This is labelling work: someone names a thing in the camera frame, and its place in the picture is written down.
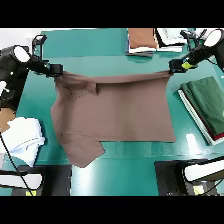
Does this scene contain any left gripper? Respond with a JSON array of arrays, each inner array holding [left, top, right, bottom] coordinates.
[[46, 63, 65, 79]]

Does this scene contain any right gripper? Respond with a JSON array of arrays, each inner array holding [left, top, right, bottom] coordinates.
[[168, 57, 190, 75]]

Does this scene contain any brown T-shirt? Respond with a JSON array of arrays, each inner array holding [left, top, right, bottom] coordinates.
[[49, 69, 177, 169]]

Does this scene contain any green garment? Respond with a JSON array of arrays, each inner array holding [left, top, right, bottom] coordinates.
[[180, 76, 224, 135]]

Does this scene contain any orange-brown garment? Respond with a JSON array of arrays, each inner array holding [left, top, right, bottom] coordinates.
[[127, 28, 159, 51]]

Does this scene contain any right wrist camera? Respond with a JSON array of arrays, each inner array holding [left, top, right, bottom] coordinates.
[[179, 29, 201, 52]]

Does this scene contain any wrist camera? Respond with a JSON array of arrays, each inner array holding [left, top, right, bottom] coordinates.
[[179, 29, 201, 52], [31, 33, 48, 62]]

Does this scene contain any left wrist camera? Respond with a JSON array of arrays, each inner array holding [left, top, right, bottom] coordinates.
[[31, 33, 48, 62]]

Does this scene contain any black cable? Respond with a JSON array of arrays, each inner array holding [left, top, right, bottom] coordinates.
[[206, 56, 224, 73], [0, 132, 36, 197]]

